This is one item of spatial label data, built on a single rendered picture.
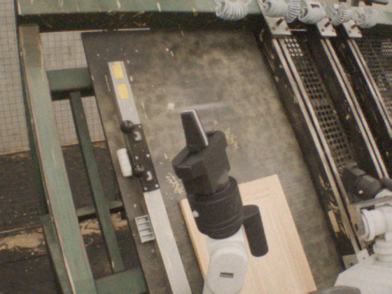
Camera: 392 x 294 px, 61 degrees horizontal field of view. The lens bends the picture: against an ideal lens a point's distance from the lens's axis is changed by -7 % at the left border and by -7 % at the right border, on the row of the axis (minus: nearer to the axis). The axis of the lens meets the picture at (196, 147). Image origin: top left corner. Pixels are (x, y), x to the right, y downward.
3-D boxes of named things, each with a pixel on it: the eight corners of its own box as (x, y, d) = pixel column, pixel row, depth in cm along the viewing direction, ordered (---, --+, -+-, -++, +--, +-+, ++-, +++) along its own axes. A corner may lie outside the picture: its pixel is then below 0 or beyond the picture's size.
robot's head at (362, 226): (406, 234, 62) (398, 195, 63) (365, 245, 62) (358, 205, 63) (390, 231, 68) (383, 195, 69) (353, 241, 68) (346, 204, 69)
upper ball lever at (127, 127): (133, 145, 102) (120, 134, 89) (130, 134, 103) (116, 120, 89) (145, 141, 102) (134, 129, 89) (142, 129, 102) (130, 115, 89)
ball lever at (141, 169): (144, 185, 99) (132, 179, 86) (141, 172, 100) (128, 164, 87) (157, 181, 99) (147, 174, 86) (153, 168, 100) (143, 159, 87)
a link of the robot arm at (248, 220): (194, 194, 67) (209, 240, 71) (191, 228, 57) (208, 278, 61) (253, 180, 65) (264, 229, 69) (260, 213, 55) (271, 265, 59)
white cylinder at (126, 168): (115, 152, 102) (122, 178, 100) (117, 149, 99) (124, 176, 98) (124, 150, 103) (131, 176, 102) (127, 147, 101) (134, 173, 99)
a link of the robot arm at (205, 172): (152, 167, 53) (176, 229, 58) (208, 166, 49) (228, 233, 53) (188, 131, 63) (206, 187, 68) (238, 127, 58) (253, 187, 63)
